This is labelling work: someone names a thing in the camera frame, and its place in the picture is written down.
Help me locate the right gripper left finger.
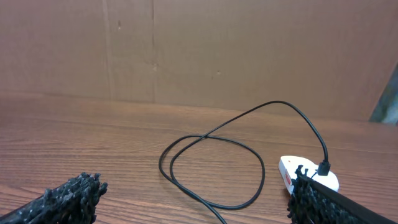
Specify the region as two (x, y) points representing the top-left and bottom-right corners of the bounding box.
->
(1, 172), (108, 224)

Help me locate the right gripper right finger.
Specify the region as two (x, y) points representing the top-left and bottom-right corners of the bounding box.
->
(287, 165), (397, 224)

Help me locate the white charger plug adapter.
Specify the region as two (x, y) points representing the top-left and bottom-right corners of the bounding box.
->
(295, 157), (340, 192)

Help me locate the black charging cable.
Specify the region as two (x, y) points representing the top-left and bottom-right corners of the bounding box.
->
(158, 100), (331, 224)

